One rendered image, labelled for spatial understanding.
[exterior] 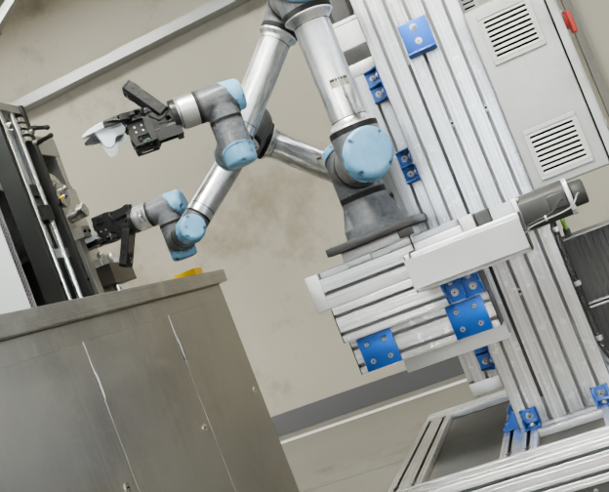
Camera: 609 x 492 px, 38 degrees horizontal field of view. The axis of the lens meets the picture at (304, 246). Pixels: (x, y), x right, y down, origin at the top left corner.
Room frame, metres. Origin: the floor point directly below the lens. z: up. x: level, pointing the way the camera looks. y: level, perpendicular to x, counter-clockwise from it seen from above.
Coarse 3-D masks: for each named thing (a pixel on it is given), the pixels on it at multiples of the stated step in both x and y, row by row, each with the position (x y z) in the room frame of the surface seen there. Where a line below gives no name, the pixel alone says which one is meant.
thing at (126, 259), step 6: (126, 228) 2.49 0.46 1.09; (126, 234) 2.49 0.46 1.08; (132, 234) 2.50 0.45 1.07; (126, 240) 2.49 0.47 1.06; (132, 240) 2.51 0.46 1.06; (120, 246) 2.49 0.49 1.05; (126, 246) 2.49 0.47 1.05; (132, 246) 2.51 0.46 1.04; (120, 252) 2.49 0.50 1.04; (126, 252) 2.49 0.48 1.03; (132, 252) 2.52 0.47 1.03; (120, 258) 2.49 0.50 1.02; (126, 258) 2.49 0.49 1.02; (132, 258) 2.52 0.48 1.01; (120, 264) 2.50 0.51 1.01; (126, 264) 2.49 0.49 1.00; (132, 264) 2.52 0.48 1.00
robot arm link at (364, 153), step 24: (288, 0) 1.94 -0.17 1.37; (312, 0) 1.94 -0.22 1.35; (288, 24) 1.98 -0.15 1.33; (312, 24) 1.95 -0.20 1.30; (312, 48) 1.96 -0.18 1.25; (336, 48) 1.96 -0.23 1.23; (312, 72) 1.98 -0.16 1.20; (336, 72) 1.95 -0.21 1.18; (336, 96) 1.95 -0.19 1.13; (336, 120) 1.97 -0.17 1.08; (360, 120) 1.94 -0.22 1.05; (336, 144) 1.97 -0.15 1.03; (360, 144) 1.92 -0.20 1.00; (384, 144) 1.94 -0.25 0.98; (336, 168) 2.04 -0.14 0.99; (360, 168) 1.93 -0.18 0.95; (384, 168) 1.94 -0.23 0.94
